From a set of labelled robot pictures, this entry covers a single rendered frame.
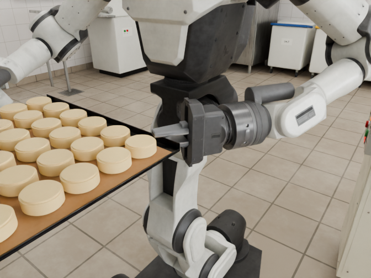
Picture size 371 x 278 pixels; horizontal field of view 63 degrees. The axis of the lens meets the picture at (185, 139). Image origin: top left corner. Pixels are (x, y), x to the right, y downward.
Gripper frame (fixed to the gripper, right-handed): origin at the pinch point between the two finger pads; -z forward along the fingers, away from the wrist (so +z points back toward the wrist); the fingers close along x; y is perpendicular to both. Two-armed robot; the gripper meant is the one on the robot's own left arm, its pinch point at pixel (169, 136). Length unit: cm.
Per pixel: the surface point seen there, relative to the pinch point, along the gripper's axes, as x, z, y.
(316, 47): -54, 324, -291
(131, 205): -105, 12, -112
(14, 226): 0.3, -23.3, 15.0
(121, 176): -0.4, -10.3, 8.7
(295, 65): -84, 312, -314
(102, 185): -0.4, -13.1, 9.7
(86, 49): -76, 30, -493
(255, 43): -57, 266, -356
